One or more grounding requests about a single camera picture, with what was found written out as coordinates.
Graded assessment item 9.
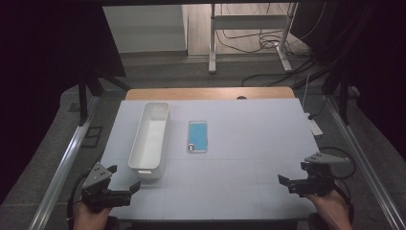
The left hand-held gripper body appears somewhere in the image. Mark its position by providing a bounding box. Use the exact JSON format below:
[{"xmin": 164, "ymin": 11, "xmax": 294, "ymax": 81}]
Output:
[{"xmin": 80, "ymin": 162, "xmax": 132, "ymax": 213}]

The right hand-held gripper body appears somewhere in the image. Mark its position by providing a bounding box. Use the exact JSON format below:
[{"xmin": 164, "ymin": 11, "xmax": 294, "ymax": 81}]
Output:
[{"xmin": 300, "ymin": 151, "xmax": 350, "ymax": 197}]

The phone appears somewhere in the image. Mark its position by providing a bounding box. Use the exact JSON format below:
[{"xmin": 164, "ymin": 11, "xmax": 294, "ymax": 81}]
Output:
[{"xmin": 186, "ymin": 120, "xmax": 209, "ymax": 154}]

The person's right hand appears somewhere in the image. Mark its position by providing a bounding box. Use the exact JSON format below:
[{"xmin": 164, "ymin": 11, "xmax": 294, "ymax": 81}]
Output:
[{"xmin": 304, "ymin": 190, "xmax": 352, "ymax": 230}]

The person's left hand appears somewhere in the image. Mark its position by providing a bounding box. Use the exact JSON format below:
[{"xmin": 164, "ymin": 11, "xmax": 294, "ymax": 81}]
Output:
[{"xmin": 73, "ymin": 200, "xmax": 113, "ymax": 230}]

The person's dark clothing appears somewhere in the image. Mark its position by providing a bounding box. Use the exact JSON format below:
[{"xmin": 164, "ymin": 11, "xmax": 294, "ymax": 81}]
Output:
[{"xmin": 103, "ymin": 216, "xmax": 324, "ymax": 230}]

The white power strip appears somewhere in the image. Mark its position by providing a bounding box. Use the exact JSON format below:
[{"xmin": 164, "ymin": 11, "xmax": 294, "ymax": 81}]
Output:
[{"xmin": 304, "ymin": 112, "xmax": 324, "ymax": 137}]

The white plastic storage bin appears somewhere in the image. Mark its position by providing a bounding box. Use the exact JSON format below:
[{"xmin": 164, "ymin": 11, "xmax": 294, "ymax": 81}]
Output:
[{"xmin": 127, "ymin": 101, "xmax": 170, "ymax": 181}]

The white table mat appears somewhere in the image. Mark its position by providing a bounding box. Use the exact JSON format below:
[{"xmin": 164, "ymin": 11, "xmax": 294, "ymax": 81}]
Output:
[{"xmin": 101, "ymin": 97, "xmax": 321, "ymax": 222}]

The black metal stand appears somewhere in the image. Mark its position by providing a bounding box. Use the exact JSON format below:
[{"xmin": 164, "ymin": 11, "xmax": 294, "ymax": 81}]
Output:
[
  {"xmin": 78, "ymin": 72, "xmax": 132, "ymax": 127},
  {"xmin": 321, "ymin": 71, "xmax": 352, "ymax": 126}
]

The black curtain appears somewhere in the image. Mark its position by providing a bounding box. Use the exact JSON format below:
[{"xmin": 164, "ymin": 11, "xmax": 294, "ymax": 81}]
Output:
[
  {"xmin": 290, "ymin": 0, "xmax": 406, "ymax": 161},
  {"xmin": 0, "ymin": 0, "xmax": 126, "ymax": 205}
]

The wooden table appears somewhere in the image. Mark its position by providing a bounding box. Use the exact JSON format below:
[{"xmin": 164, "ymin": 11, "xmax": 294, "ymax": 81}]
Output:
[{"xmin": 124, "ymin": 86, "xmax": 296, "ymax": 102}]

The white cabinet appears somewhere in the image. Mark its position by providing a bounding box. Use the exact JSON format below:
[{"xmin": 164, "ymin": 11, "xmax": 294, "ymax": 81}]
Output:
[{"xmin": 102, "ymin": 4, "xmax": 190, "ymax": 54}]

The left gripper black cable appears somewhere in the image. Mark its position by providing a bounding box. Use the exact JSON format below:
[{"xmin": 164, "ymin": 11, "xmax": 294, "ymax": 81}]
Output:
[{"xmin": 66, "ymin": 172, "xmax": 94, "ymax": 226}]

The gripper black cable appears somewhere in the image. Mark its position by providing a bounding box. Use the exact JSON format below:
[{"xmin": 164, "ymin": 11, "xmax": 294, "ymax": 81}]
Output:
[
  {"xmin": 66, "ymin": 172, "xmax": 94, "ymax": 226},
  {"xmin": 334, "ymin": 179, "xmax": 356, "ymax": 225}
]

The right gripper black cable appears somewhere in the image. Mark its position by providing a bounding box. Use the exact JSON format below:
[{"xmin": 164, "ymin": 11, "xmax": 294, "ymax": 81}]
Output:
[{"xmin": 334, "ymin": 179, "xmax": 356, "ymax": 225}]

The black cable loop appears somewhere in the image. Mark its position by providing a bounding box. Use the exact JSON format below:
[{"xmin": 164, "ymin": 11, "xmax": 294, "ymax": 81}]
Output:
[{"xmin": 319, "ymin": 146, "xmax": 357, "ymax": 180}]

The black square floor frame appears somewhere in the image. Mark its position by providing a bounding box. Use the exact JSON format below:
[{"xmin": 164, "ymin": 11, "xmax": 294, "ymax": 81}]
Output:
[{"xmin": 80, "ymin": 126, "xmax": 104, "ymax": 149}]

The aluminium rail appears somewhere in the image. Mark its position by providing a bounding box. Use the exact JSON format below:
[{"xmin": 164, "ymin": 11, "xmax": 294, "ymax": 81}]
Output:
[
  {"xmin": 28, "ymin": 95, "xmax": 102, "ymax": 230},
  {"xmin": 325, "ymin": 95, "xmax": 406, "ymax": 230}
]

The tangle of black floor cables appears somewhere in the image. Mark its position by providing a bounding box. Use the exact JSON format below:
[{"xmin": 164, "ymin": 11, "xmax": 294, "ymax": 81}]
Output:
[{"xmin": 214, "ymin": 28, "xmax": 319, "ymax": 88}]

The white desk frame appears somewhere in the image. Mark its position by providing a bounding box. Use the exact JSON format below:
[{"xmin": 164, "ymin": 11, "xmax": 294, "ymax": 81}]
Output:
[{"xmin": 208, "ymin": 3, "xmax": 300, "ymax": 75}]

